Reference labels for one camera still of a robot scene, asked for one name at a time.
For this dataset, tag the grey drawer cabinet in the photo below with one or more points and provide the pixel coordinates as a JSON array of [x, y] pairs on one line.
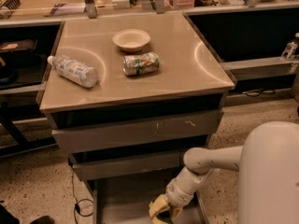
[[188, 80]]

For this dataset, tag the grey top drawer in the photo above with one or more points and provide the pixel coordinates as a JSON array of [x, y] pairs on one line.
[[137, 131]]

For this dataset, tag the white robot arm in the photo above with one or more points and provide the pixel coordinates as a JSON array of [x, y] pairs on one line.
[[268, 183]]

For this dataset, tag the small bottle on shelf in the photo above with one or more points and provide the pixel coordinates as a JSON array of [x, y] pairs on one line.
[[291, 47]]

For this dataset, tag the black spiral brush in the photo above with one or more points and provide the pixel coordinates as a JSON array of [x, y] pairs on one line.
[[7, 9]]

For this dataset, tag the crushed aluminium drink can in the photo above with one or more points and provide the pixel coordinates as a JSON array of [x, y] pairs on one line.
[[135, 65]]

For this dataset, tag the grey open bottom drawer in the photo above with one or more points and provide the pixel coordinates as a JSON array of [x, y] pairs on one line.
[[125, 199]]

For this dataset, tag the grey middle drawer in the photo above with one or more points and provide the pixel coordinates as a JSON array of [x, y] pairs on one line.
[[118, 161]]

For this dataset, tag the brown shoe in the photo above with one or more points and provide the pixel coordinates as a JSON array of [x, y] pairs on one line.
[[43, 220]]

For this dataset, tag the beige shallow bowl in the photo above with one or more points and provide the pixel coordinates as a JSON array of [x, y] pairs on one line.
[[131, 40]]

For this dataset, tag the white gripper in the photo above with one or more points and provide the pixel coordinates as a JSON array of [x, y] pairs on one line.
[[177, 194]]

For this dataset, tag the clear plastic water bottle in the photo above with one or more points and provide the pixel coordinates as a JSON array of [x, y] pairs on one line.
[[81, 73]]

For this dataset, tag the green and yellow sponge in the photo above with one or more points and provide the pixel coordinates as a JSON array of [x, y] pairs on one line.
[[163, 218]]

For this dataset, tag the purple and white packet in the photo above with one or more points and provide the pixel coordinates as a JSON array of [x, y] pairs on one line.
[[67, 9]]

